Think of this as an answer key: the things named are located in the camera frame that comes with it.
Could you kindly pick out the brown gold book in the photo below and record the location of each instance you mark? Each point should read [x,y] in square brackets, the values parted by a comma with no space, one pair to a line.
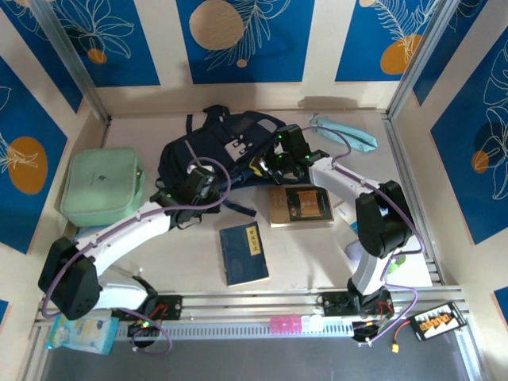
[301,206]

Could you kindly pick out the navy blue backpack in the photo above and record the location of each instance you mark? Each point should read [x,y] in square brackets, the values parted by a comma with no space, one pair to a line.
[214,135]

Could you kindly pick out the light blue pencil case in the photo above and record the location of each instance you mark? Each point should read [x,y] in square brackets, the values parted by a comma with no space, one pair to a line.
[357,139]

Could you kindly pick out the navy book with yellow label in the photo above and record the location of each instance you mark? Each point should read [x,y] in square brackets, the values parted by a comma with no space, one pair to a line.
[242,258]

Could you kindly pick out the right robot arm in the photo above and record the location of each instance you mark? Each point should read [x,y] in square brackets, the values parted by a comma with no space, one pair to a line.
[381,226]

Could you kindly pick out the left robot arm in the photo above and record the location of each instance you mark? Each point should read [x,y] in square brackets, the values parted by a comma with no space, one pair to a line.
[119,234]

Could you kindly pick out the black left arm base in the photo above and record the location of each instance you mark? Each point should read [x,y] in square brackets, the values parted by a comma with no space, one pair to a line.
[172,307]

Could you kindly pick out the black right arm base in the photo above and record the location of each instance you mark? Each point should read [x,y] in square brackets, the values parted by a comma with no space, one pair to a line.
[333,303]

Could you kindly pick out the mint green zip case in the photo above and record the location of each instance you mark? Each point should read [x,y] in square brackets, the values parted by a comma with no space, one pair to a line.
[99,186]

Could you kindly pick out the light blue stethoscope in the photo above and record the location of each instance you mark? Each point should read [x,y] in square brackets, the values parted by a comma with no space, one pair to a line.
[83,233]

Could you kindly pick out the pink pill box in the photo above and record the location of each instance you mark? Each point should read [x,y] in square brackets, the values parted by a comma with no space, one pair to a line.
[285,324]

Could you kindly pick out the clear white pill box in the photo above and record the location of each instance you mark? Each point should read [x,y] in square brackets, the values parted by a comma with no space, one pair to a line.
[312,323]

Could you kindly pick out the white board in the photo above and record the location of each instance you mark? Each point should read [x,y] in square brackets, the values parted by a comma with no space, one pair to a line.
[416,274]

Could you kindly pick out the blue wet wipes packet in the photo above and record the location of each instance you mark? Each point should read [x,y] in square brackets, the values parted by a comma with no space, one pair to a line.
[79,332]

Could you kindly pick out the grey metal plate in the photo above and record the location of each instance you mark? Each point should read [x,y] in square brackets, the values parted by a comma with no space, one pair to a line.
[254,361]

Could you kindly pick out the yellow plug power lead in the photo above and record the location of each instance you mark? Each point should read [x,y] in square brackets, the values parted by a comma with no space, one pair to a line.
[394,348]

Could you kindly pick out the black orange charger board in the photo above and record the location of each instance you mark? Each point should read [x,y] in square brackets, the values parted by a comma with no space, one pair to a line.
[436,322]

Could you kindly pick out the aluminium side rail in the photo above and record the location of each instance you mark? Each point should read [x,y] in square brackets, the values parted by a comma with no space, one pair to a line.
[399,151]

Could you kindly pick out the aluminium mounting rail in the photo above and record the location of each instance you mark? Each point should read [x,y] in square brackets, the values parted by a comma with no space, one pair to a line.
[246,302]

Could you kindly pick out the aluminium frame post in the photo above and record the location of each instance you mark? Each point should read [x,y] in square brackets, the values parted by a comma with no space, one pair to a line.
[420,59]
[75,67]

